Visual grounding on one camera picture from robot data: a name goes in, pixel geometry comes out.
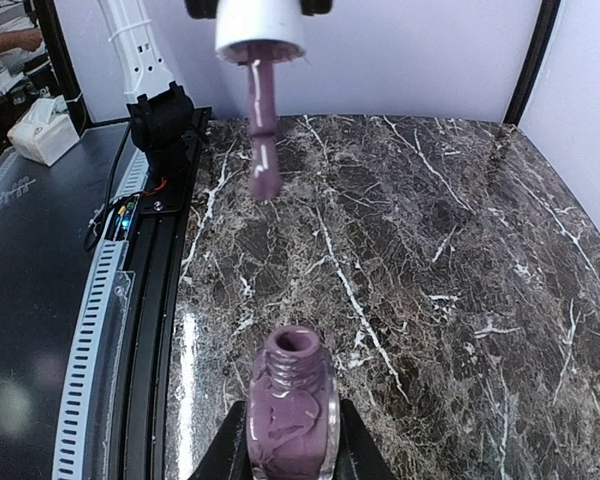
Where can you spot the purple nail polish bottle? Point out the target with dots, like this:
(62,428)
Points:
(293,411)

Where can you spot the seated person in white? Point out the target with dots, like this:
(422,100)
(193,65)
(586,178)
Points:
(28,40)

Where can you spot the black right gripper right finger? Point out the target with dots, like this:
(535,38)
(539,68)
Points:
(358,456)

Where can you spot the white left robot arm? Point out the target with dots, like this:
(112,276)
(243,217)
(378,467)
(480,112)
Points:
(159,108)

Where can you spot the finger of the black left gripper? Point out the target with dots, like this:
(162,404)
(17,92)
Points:
(316,6)
(201,9)

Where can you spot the black left frame post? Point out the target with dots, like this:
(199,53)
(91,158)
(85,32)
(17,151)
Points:
(68,81)

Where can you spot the white tissue box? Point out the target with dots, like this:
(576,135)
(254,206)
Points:
(45,132)

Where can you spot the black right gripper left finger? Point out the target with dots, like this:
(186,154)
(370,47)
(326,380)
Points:
(227,456)

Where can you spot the grey slotted cable duct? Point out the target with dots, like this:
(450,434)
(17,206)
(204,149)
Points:
(61,315)

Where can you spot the small green circuit board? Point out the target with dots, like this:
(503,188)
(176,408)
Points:
(123,218)

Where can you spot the white nail polish brush cap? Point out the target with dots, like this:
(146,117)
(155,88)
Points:
(260,75)

